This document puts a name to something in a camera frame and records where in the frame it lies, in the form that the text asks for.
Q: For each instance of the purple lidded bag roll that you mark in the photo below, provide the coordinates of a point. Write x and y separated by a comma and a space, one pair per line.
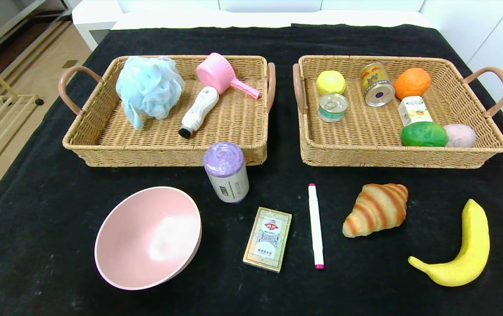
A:
227, 175

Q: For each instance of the pink plastic bowl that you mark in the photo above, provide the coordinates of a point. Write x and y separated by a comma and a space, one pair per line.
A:
146, 237

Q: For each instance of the toy croissant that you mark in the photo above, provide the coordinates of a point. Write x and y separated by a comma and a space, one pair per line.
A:
376, 210

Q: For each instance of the yellow toy banana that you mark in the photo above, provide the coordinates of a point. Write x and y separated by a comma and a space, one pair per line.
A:
475, 245

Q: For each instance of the white bottle black cap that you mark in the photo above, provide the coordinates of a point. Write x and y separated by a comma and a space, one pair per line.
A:
200, 107

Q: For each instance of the playing card box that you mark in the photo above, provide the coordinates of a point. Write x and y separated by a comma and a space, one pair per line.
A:
268, 239

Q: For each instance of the white marker pink ends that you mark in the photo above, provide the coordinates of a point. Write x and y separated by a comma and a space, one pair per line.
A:
315, 224

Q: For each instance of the pink plastic scoop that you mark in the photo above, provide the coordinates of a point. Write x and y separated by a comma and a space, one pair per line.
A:
216, 72

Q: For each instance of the small green label tin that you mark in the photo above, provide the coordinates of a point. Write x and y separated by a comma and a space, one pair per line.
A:
332, 107

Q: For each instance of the yellow toy lemon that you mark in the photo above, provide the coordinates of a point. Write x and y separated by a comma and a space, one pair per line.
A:
330, 82

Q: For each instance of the blue mesh bath pouf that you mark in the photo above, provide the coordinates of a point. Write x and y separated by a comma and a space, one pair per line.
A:
148, 87

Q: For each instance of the gold red drink can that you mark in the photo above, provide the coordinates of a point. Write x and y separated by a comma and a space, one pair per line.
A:
376, 85

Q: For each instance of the small white juice carton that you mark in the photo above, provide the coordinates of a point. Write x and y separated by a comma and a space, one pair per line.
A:
414, 110

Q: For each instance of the black tablecloth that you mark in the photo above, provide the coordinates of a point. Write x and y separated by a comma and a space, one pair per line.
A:
365, 285

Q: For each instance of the green toy mango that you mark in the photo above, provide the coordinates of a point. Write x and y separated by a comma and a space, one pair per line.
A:
423, 134

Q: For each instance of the toy orange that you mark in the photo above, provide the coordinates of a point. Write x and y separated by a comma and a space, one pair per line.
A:
411, 83

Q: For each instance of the pale pink toy bun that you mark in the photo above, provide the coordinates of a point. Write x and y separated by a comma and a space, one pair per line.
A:
461, 135

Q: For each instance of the white side table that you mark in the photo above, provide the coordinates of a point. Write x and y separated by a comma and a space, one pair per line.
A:
93, 17

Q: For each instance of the wooden wheeled rack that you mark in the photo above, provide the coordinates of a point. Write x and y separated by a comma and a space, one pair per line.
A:
5, 115

